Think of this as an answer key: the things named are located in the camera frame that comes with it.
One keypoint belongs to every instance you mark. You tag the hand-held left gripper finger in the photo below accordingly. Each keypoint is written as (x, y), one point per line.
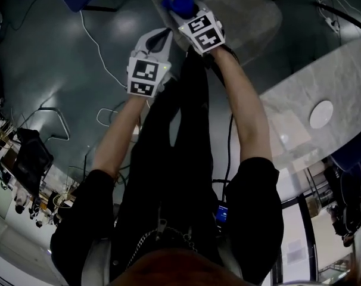
(167, 49)
(141, 40)

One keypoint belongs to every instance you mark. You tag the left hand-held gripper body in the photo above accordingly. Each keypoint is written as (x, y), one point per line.
(144, 73)

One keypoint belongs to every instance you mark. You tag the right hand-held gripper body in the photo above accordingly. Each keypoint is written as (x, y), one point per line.
(204, 34)

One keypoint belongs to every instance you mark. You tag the blue cloth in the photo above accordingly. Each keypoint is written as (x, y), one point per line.
(182, 4)

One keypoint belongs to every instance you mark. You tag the grey shell chair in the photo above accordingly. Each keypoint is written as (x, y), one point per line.
(246, 19)

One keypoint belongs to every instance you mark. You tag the person's left forearm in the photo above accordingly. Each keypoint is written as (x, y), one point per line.
(118, 136)

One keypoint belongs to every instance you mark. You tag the person's right forearm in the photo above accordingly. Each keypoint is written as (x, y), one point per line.
(246, 109)

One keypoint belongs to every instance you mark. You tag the black office chair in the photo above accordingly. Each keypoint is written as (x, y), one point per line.
(31, 162)

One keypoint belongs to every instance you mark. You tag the person's black trousers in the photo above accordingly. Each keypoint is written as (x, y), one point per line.
(168, 159)

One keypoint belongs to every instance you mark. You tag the white power strip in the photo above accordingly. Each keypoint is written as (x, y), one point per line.
(333, 24)

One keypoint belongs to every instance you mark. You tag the grey marble table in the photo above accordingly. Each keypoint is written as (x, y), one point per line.
(332, 76)

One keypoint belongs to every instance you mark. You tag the white plate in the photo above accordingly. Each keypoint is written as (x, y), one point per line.
(321, 114)

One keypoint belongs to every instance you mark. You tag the black screen device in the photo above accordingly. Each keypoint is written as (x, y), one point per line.
(222, 214)

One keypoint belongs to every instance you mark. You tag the person's black top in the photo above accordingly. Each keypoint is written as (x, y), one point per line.
(252, 195)

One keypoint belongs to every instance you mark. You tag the person's white vest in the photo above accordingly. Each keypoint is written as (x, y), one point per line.
(97, 261)

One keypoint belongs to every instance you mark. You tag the person's chin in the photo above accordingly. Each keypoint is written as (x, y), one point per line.
(174, 270)

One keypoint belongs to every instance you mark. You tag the black framed glass door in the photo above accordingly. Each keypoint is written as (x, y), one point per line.
(302, 243)

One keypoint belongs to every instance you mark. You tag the chrome tube floor frame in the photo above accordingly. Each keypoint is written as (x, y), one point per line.
(65, 127)

